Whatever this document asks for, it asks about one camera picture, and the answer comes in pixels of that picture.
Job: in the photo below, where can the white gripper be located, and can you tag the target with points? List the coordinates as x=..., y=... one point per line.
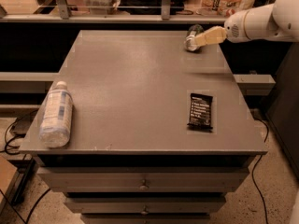
x=234, y=29

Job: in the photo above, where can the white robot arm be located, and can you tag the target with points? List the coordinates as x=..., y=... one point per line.
x=274, y=22

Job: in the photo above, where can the clear blue-label plastic bottle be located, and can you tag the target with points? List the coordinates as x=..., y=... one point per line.
x=55, y=127

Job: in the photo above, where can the grey side shelf right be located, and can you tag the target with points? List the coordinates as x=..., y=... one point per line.
x=255, y=85

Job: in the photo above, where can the grey side shelf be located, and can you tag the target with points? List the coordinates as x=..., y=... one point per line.
x=26, y=82
x=255, y=85

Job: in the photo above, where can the black snack bar wrapper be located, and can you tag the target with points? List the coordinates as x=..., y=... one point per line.
x=200, y=111

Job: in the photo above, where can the grey drawer cabinet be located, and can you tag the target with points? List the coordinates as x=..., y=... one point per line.
x=131, y=93

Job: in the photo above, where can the round metal drawer knob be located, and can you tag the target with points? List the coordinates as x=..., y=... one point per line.
x=144, y=185

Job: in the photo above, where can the lower metal drawer knob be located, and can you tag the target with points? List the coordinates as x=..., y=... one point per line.
x=145, y=210

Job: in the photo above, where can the grey side shelf left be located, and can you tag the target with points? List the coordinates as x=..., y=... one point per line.
x=26, y=82

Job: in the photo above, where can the black bag behind rail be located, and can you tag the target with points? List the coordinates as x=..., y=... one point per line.
x=149, y=7

